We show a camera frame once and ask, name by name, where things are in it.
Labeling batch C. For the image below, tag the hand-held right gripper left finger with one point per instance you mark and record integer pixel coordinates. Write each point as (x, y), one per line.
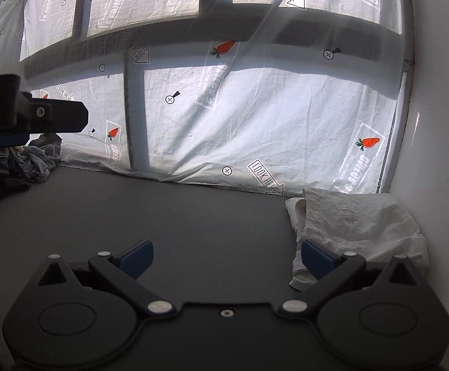
(137, 257)

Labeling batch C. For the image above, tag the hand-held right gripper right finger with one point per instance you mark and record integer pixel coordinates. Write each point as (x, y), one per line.
(317, 259)

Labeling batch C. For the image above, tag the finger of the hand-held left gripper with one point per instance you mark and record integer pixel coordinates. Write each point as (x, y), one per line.
(0, 140)
(58, 116)

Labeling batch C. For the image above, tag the white pants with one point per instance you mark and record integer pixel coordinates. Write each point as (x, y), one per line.
(363, 220)

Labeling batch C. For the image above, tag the black cloth piece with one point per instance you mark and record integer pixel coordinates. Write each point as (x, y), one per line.
(52, 139)

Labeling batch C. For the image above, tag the grey crumpled garment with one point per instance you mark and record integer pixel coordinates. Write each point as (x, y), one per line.
(39, 166)

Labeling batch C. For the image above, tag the printed translucent window sheet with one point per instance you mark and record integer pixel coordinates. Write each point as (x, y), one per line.
(267, 123)

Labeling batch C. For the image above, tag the grey window frame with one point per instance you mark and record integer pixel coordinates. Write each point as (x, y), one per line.
(135, 123)

